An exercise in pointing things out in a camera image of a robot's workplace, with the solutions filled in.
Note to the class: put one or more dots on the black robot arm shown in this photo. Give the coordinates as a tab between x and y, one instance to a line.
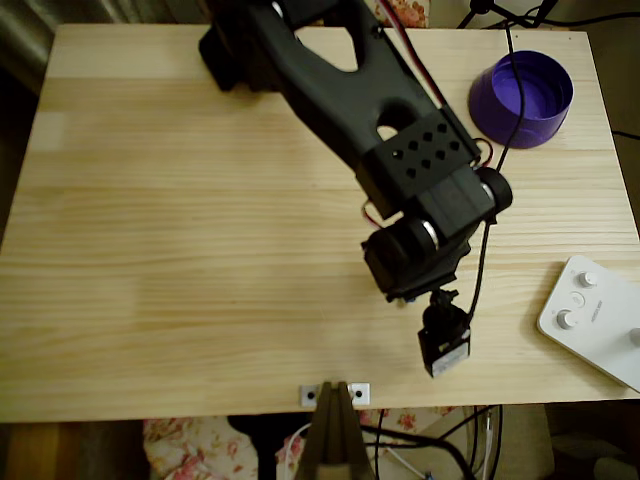
325	75

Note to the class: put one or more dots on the purple bowl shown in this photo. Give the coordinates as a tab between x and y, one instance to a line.
545	100

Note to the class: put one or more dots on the white lamp base with knobs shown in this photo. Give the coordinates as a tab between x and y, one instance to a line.
600	340

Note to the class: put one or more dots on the floral fabric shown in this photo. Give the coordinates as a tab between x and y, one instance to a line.
412	12
200	450

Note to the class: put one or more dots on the black tripod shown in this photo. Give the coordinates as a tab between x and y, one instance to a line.
482	5

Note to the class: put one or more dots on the grey curtain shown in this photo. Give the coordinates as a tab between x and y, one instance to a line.
25	40

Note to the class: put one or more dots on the black camera with white label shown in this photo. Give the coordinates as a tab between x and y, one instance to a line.
445	345

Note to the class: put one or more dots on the white metal bracket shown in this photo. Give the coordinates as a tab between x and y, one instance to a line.
365	395

